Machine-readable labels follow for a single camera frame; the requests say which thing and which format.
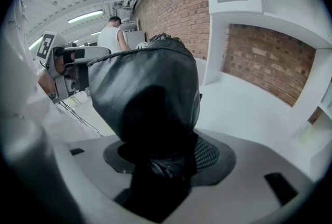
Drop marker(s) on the white grey backpack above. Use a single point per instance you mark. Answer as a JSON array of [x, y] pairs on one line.
[[142, 45]]

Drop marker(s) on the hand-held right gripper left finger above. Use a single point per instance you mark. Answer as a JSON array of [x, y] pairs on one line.
[[98, 181]]

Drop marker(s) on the person's left forearm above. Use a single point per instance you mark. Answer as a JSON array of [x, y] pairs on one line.
[[45, 83]]

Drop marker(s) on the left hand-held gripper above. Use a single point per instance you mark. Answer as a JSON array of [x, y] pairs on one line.
[[44, 46]]

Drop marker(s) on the grey partition panel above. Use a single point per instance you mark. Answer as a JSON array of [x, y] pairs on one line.
[[135, 39]]

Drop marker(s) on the ceiling tube light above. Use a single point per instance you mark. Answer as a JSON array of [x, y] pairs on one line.
[[85, 16], [35, 45]]

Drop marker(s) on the person's white shirt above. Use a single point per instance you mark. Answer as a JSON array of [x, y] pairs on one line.
[[15, 75]]

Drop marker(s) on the person's left hand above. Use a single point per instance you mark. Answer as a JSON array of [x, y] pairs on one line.
[[60, 64]]

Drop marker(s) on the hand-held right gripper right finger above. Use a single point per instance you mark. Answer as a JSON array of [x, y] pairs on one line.
[[246, 199]]

